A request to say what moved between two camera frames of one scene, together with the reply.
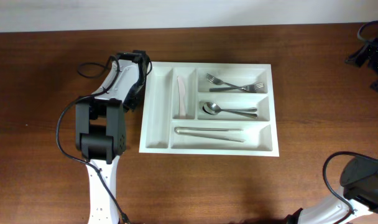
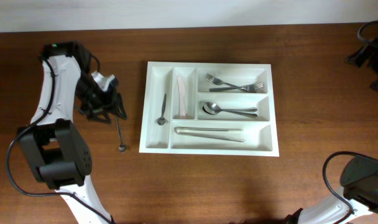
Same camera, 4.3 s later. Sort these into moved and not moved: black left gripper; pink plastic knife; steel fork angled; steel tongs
Moved: black left gripper
Not moved: steel tongs; pink plastic knife; steel fork angled
